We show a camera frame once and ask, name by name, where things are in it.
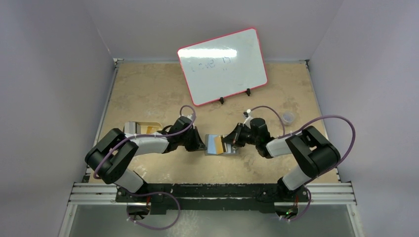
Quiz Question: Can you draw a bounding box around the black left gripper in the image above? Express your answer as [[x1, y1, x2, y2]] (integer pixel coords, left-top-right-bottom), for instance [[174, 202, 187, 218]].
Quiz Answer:
[[178, 127, 206, 153]]

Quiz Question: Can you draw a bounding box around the grey leather card holder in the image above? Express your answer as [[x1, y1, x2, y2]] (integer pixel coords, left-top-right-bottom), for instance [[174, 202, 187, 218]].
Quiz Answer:
[[205, 134, 239, 156]]

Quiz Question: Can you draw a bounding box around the orange credit card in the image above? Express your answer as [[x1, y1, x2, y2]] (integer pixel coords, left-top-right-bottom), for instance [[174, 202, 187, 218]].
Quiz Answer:
[[213, 135, 227, 155]]

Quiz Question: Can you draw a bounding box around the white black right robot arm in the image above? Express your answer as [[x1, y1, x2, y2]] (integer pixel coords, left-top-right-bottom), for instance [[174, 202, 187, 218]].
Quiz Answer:
[[222, 118, 341, 201]]

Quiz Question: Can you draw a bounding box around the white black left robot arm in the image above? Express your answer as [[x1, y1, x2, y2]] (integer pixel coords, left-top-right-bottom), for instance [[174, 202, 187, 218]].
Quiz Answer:
[[84, 116, 206, 202]]

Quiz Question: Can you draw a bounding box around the beige plastic tray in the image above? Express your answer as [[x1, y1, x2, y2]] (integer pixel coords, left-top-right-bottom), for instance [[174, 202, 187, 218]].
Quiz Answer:
[[136, 121, 163, 134]]

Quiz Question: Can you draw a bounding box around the small clear plastic cup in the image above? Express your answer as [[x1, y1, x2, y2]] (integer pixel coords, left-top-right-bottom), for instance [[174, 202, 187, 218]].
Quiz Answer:
[[282, 111, 295, 126]]

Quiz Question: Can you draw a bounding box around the red framed whiteboard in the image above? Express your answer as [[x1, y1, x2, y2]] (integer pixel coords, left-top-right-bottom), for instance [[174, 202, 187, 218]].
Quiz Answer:
[[177, 28, 268, 106]]

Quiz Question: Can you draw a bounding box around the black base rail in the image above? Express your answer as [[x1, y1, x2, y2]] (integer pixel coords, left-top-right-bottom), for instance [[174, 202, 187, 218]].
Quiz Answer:
[[105, 169, 310, 216]]

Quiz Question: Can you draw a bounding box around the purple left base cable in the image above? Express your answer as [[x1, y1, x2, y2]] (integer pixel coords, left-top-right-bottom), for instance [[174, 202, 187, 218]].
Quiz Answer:
[[126, 192, 181, 231]]

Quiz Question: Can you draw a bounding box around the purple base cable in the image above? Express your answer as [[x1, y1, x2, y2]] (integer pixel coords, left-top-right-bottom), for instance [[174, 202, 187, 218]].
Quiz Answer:
[[126, 192, 181, 231], [280, 186, 312, 224]]

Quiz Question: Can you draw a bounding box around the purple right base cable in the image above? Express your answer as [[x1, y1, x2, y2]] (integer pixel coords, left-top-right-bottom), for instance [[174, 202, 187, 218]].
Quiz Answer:
[[280, 186, 312, 224]]

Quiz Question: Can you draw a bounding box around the aluminium frame rail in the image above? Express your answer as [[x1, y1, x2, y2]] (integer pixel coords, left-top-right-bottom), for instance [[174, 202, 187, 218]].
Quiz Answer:
[[69, 183, 356, 209]]

